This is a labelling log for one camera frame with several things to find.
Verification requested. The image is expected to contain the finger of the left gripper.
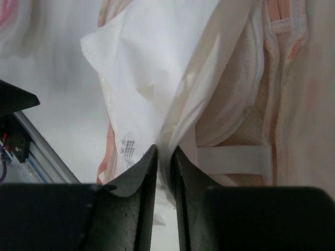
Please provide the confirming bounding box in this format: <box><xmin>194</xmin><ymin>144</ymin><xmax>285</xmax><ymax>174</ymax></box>
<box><xmin>0</xmin><ymin>80</ymin><xmax>40</xmax><ymax>117</ymax></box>

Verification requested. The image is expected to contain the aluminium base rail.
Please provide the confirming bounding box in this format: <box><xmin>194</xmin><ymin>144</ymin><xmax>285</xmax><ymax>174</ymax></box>
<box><xmin>14</xmin><ymin>111</ymin><xmax>80</xmax><ymax>184</ymax></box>

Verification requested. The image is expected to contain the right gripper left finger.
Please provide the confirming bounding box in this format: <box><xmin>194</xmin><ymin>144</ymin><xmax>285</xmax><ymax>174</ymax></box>
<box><xmin>1</xmin><ymin>145</ymin><xmax>158</xmax><ymax>250</ymax></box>

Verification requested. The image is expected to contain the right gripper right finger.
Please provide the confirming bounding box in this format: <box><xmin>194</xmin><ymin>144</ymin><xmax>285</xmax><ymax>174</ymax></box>
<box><xmin>171</xmin><ymin>148</ymin><xmax>334</xmax><ymax>250</ymax></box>

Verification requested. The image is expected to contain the floral mesh laundry bag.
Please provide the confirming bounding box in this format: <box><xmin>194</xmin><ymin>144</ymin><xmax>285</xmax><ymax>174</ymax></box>
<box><xmin>96</xmin><ymin>0</ymin><xmax>335</xmax><ymax>187</ymax></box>

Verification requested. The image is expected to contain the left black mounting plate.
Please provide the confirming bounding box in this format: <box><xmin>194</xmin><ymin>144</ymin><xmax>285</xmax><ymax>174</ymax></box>
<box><xmin>1</xmin><ymin>115</ymin><xmax>31</xmax><ymax>163</ymax></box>

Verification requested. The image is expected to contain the pink rim round mesh bag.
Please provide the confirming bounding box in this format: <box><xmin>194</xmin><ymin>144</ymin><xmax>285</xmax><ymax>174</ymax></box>
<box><xmin>1</xmin><ymin>1</ymin><xmax>50</xmax><ymax>59</ymax></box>

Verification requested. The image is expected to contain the white bra from bag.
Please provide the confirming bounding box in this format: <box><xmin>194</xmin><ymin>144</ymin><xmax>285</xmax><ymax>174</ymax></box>
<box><xmin>81</xmin><ymin>1</ymin><xmax>269</xmax><ymax>225</ymax></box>

